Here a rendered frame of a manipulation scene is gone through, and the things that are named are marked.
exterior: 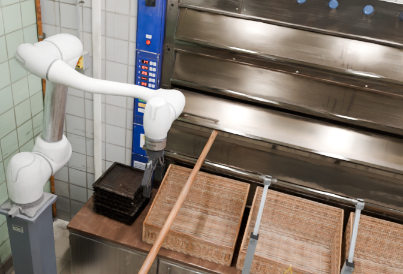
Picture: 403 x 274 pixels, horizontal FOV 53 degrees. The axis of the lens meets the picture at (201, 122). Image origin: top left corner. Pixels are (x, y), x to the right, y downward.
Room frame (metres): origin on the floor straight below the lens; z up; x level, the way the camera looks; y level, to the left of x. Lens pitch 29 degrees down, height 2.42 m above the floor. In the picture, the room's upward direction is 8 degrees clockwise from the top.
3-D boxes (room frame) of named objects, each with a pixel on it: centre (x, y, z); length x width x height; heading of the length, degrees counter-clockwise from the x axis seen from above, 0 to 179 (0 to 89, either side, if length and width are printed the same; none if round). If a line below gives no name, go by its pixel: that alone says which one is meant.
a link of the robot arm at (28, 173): (1.52, 0.81, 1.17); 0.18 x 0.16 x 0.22; 166
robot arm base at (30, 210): (1.49, 0.81, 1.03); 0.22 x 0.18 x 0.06; 168
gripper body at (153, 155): (1.39, 0.18, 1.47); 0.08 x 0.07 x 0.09; 168
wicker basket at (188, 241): (1.93, -0.05, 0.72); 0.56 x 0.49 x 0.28; 79
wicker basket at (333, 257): (1.81, -0.63, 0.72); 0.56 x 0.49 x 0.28; 77
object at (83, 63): (2.34, 0.81, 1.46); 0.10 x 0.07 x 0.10; 78
